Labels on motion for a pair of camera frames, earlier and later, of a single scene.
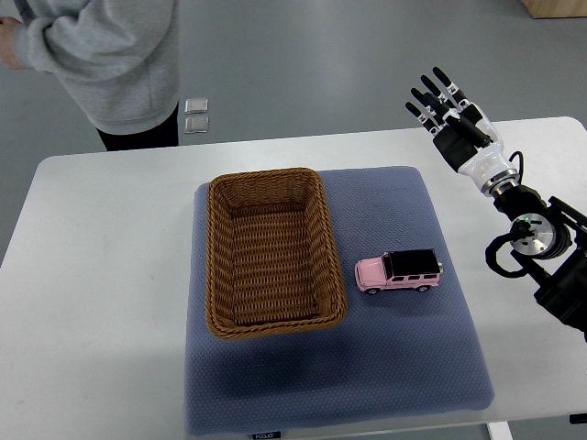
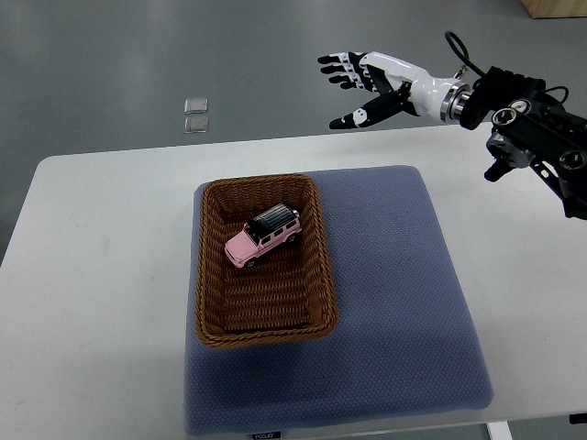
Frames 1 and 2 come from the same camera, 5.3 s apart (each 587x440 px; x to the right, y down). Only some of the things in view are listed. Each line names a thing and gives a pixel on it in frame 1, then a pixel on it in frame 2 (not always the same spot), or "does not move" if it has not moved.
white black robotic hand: [463, 134] → [405, 87]
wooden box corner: [556, 8] does not move
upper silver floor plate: [196, 105] does not move
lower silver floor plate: [196, 125] does not move
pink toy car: [416, 269] → [275, 225]
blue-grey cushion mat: [393, 352] does not move
